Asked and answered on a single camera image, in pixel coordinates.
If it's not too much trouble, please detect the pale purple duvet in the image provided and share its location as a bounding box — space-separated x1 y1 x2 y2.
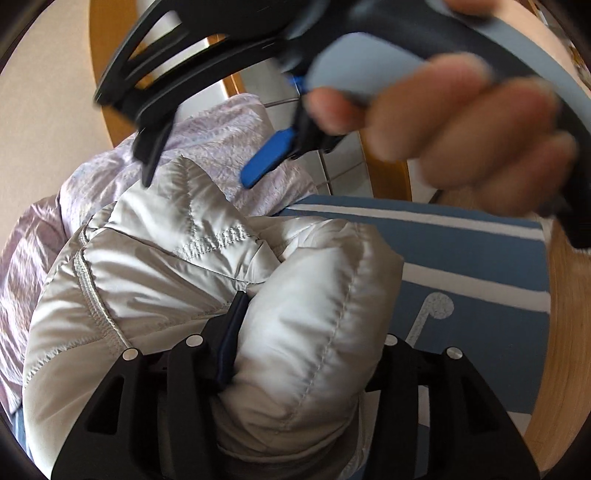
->
0 92 320 418

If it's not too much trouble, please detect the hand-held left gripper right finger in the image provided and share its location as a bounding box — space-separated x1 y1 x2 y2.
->
364 333 541 480

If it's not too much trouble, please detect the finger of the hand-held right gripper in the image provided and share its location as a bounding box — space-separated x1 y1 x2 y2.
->
93 0 298 188
240 105 354 190

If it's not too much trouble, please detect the person's right hand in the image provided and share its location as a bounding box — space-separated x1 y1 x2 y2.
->
307 50 579 219

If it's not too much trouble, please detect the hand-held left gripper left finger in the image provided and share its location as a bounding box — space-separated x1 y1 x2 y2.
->
51 291 253 480

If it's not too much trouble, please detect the light grey puffer jacket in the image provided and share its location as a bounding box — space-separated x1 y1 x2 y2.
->
21 154 406 480

